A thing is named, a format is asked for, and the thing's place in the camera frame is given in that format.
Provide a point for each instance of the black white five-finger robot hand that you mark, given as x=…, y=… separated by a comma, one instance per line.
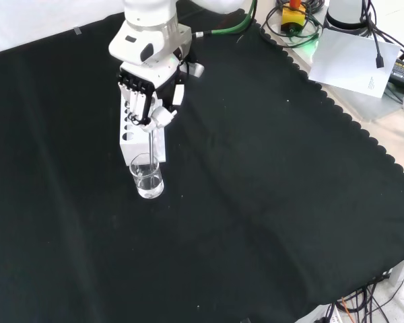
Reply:
x=144, y=97

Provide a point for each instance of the clear glass rod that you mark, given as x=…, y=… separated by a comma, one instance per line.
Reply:
x=151, y=151

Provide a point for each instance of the white test tube rack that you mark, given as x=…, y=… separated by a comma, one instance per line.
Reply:
x=129, y=148

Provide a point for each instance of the clear glass beaker with water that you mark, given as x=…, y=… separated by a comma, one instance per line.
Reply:
x=149, y=185

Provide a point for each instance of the black bench cloth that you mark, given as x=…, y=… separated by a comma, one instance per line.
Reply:
x=222, y=202

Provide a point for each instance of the yellow stop button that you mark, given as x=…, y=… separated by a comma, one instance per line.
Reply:
x=292, y=17

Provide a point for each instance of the pale board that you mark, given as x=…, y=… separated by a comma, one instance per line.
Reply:
x=350, y=64

